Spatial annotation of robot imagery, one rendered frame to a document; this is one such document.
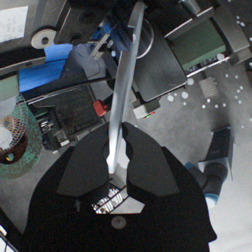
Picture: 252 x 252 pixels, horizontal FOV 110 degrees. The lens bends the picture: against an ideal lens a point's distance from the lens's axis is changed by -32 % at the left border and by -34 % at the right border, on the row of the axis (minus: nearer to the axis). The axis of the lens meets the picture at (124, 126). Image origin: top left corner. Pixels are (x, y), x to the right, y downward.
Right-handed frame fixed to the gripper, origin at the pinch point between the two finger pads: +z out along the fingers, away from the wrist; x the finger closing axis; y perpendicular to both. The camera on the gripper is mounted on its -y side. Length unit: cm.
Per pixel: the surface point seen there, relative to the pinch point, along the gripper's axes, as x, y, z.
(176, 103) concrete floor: 52, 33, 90
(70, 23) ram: -8.8, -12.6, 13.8
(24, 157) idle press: -95, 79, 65
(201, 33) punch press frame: 24.0, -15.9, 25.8
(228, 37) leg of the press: 30.0, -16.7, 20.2
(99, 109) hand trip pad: -7.8, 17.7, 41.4
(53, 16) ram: -12.2, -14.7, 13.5
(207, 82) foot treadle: 57, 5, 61
